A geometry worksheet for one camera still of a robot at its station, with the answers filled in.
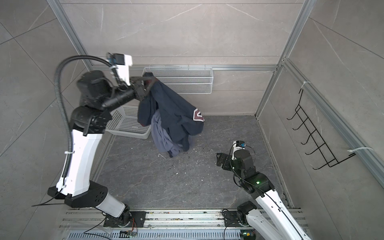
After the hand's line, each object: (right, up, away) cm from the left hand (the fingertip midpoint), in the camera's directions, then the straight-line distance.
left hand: (154, 74), depth 52 cm
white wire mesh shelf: (+9, +14, +49) cm, 51 cm away
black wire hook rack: (+69, -29, +10) cm, 76 cm away
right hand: (+29, -33, +23) cm, 50 cm away
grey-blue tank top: (0, -26, +18) cm, 32 cm away
